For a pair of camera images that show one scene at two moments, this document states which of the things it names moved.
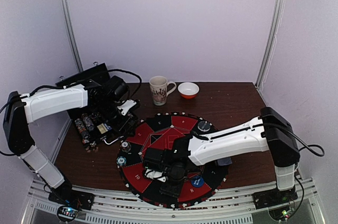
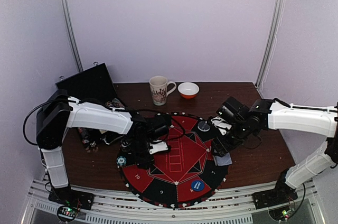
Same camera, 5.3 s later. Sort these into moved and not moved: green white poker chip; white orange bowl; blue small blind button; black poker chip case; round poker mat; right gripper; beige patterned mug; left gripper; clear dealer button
Moved: left gripper; right gripper; blue small blind button
Not moved: white orange bowl; round poker mat; black poker chip case; beige patterned mug; green white poker chip; clear dealer button
